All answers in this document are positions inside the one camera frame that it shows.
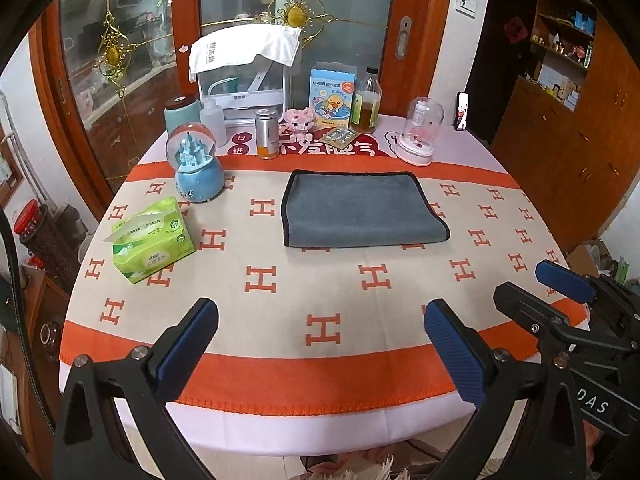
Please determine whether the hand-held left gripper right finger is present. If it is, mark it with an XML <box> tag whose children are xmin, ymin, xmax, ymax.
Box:
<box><xmin>424</xmin><ymin>298</ymin><xmax>587</xmax><ymax>480</ymax></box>

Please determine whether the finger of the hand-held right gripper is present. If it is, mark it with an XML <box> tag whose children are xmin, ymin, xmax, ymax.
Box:
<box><xmin>534</xmin><ymin>259</ymin><xmax>640</xmax><ymax>312</ymax></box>
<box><xmin>493</xmin><ymin>282</ymin><xmax>635</xmax><ymax>357</ymax></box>

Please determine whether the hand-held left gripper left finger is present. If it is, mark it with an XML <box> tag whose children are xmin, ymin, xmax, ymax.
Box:
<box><xmin>52</xmin><ymin>297</ymin><xmax>221</xmax><ymax>480</ymax></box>

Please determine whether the grey towel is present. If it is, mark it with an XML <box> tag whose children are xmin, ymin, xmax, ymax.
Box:
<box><xmin>280</xmin><ymin>169</ymin><xmax>451</xmax><ymax>248</ymax></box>

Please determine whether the cardboard box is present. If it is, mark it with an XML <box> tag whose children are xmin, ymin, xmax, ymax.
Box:
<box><xmin>566</xmin><ymin>241</ymin><xmax>609</xmax><ymax>277</ymax></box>

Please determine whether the green tissue pack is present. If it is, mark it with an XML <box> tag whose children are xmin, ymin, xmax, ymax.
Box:
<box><xmin>104</xmin><ymin>197</ymin><xmax>196</xmax><ymax>285</ymax></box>

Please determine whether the wooden shelf cabinet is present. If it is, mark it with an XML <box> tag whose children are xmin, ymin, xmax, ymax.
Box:
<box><xmin>491</xmin><ymin>0</ymin><xmax>640</xmax><ymax>257</ymax></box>

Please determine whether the white red printed table cover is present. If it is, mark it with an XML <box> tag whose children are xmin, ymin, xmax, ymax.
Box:
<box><xmin>59</xmin><ymin>112</ymin><xmax>511</xmax><ymax>458</ymax></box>

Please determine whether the orange patterned beige tablecloth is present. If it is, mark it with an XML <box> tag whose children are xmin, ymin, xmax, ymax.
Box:
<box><xmin>59</xmin><ymin>152</ymin><xmax>591</xmax><ymax>411</ymax></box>

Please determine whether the white fluffy fabric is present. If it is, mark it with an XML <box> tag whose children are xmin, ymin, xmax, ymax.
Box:
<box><xmin>306</xmin><ymin>452</ymin><xmax>402</xmax><ymax>480</ymax></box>

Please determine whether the blue castle snow globe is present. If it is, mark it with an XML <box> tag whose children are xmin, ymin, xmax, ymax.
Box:
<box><xmin>165</xmin><ymin>122</ymin><xmax>225</xmax><ymax>204</ymax></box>

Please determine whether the smartphone on stand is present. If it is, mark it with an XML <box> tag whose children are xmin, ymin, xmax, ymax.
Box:
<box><xmin>453</xmin><ymin>91</ymin><xmax>471</xmax><ymax>132</ymax></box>

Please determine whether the red lidded container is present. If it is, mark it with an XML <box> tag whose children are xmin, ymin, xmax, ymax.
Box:
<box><xmin>13</xmin><ymin>198</ymin><xmax>44</xmax><ymax>242</ymax></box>

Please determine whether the pink glass dome ornament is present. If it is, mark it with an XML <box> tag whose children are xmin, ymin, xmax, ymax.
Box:
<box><xmin>395</xmin><ymin>97</ymin><xmax>446</xmax><ymax>166</ymax></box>

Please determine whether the white plastic bottle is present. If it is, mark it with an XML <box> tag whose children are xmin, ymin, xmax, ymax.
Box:
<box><xmin>199</xmin><ymin>99</ymin><xmax>227</xmax><ymax>149</ymax></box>

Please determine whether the metal can with orange band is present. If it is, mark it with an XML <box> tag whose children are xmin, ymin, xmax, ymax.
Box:
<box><xmin>255</xmin><ymin>108</ymin><xmax>280</xmax><ymax>160</ymax></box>

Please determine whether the teal cup with brown lid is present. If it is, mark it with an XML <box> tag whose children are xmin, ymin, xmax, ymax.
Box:
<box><xmin>164</xmin><ymin>95</ymin><xmax>202</xmax><ymax>144</ymax></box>

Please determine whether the foil pill packet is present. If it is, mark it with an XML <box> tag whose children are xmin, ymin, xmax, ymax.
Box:
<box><xmin>319</xmin><ymin>127</ymin><xmax>357</xmax><ymax>149</ymax></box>

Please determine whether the pink pig toy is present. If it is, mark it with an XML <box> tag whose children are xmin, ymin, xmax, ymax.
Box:
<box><xmin>283</xmin><ymin>107</ymin><xmax>317</xmax><ymax>134</ymax></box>

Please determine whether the glass bottle with yellow liquid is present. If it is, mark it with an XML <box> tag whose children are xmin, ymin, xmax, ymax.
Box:
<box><xmin>350</xmin><ymin>66</ymin><xmax>383</xmax><ymax>135</ymax></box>

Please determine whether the blue box with duck print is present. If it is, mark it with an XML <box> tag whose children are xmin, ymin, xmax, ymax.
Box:
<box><xmin>309</xmin><ymin>62</ymin><xmax>357</xmax><ymax>134</ymax></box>

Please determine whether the white cloth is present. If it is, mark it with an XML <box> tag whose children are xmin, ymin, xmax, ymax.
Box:
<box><xmin>188</xmin><ymin>23</ymin><xmax>304</xmax><ymax>84</ymax></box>

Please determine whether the silver door handle plate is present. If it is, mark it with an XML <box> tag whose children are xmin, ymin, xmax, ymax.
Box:
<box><xmin>396</xmin><ymin>16</ymin><xmax>414</xmax><ymax>59</ymax></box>

